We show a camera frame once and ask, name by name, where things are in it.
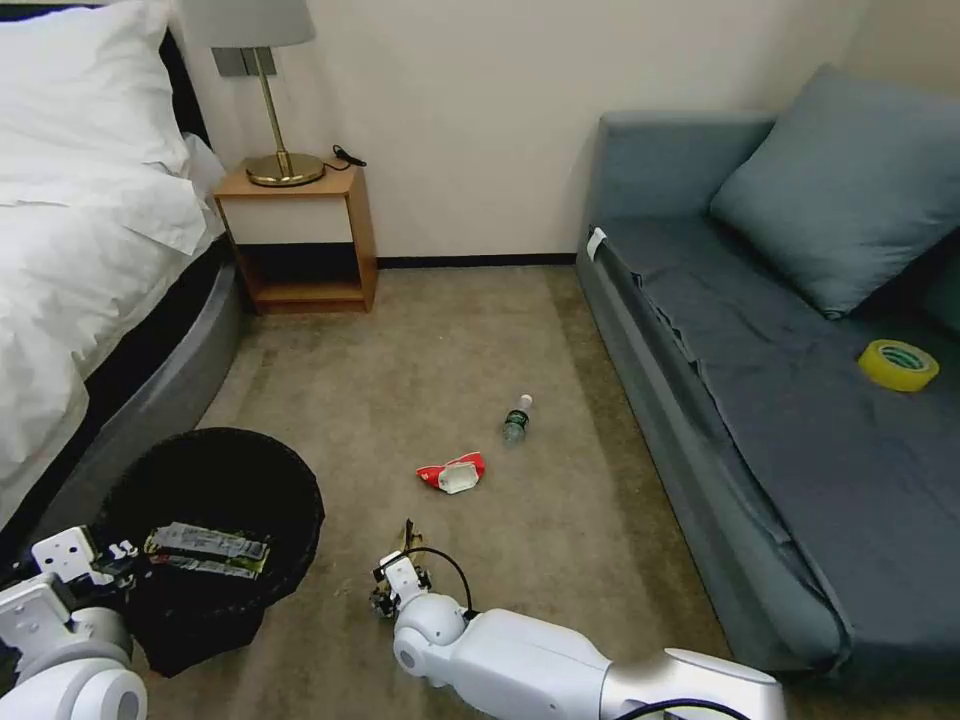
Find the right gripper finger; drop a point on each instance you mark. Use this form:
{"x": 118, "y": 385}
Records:
{"x": 408, "y": 534}
{"x": 382, "y": 604}

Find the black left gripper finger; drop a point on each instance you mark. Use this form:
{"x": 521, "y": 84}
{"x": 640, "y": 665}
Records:
{"x": 126, "y": 551}

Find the black trash bin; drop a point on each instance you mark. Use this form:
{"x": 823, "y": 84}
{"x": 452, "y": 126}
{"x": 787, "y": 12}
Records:
{"x": 217, "y": 480}

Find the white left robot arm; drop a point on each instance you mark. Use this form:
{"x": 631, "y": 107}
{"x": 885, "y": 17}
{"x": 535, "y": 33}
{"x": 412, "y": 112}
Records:
{"x": 52, "y": 652}

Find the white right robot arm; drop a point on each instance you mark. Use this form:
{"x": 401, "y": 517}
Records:
{"x": 525, "y": 652}

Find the red snack packet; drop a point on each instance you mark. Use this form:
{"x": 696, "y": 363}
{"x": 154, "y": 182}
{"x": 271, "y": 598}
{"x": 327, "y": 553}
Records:
{"x": 431, "y": 475}

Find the green snack wrapper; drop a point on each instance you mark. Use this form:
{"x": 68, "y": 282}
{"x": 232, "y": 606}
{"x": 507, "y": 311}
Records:
{"x": 210, "y": 551}

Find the clear plastic bottle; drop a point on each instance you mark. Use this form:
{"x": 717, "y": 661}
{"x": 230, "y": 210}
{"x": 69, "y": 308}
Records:
{"x": 516, "y": 426}

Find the grey bed base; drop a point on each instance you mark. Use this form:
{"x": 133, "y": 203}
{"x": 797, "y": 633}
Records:
{"x": 172, "y": 360}

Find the white duvet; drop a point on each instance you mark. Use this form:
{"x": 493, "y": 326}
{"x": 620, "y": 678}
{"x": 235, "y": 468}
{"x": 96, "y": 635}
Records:
{"x": 67, "y": 300}

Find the black baseboard strip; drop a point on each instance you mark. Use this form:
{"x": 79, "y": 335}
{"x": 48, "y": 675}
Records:
{"x": 480, "y": 262}

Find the wooden nightstand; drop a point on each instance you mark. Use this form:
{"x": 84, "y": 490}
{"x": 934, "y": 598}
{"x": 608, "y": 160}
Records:
{"x": 300, "y": 217}

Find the white sofa tag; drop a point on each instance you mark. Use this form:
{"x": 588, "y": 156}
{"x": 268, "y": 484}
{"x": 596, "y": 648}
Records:
{"x": 597, "y": 244}

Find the blue-grey sofa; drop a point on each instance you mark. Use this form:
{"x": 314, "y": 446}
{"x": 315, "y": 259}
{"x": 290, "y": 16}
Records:
{"x": 787, "y": 450}

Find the white bed pillow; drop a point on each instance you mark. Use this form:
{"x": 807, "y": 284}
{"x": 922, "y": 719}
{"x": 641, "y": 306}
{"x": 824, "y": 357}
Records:
{"x": 82, "y": 90}
{"x": 201, "y": 172}

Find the brass table lamp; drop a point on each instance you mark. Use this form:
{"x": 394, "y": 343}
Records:
{"x": 281, "y": 169}

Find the black headboard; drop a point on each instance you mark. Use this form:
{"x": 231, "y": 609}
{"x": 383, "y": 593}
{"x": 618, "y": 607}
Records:
{"x": 180, "y": 82}

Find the yellow tape roll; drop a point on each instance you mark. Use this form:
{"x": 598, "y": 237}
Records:
{"x": 874, "y": 367}

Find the blue-grey cushion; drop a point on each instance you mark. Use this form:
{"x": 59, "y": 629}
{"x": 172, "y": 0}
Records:
{"x": 832, "y": 195}

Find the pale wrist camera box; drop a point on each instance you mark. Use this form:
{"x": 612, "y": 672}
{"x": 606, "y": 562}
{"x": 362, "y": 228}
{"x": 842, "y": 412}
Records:
{"x": 401, "y": 575}

